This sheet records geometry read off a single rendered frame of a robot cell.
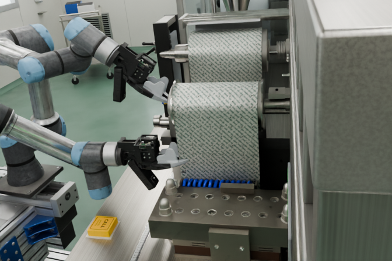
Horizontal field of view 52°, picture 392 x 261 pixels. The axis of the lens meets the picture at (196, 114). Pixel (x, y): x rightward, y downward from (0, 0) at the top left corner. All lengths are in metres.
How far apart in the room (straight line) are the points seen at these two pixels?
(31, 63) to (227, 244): 0.73
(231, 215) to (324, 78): 0.91
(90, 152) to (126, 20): 6.01
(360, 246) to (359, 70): 0.09
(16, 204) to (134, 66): 0.97
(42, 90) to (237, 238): 1.03
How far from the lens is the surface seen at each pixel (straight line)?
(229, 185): 1.15
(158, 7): 6.95
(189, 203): 1.13
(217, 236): 1.05
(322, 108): 0.18
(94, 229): 1.29
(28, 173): 1.83
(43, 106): 1.76
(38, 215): 1.88
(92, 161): 1.26
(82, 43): 1.21
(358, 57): 0.17
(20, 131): 1.35
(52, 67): 1.24
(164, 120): 1.25
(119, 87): 1.22
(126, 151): 1.23
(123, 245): 1.24
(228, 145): 1.14
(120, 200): 1.42
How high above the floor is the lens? 1.69
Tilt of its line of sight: 24 degrees down
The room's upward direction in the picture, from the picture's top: 6 degrees counter-clockwise
